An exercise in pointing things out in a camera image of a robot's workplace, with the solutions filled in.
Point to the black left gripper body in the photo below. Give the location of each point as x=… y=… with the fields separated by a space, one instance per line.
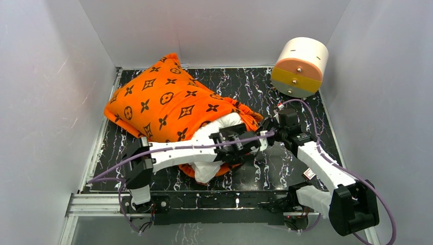
x=246 y=145

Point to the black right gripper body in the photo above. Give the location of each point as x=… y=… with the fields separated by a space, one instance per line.
x=271 y=125

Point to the orange patterned plush pillowcase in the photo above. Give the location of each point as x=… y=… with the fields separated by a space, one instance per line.
x=166 y=104

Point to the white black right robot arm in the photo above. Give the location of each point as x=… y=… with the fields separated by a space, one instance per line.
x=348 y=203

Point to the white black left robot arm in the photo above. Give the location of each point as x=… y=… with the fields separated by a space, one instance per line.
x=149 y=158

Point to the red white label tag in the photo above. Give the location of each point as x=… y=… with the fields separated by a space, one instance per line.
x=308 y=174

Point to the white cylinder with coloured lid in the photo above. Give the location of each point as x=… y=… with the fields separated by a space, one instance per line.
x=300 y=68

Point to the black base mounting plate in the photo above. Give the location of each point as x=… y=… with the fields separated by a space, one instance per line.
x=284 y=213

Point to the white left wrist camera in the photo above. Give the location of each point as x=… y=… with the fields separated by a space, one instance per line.
x=263 y=140

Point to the aluminium front rail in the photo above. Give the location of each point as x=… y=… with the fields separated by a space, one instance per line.
x=105 y=204

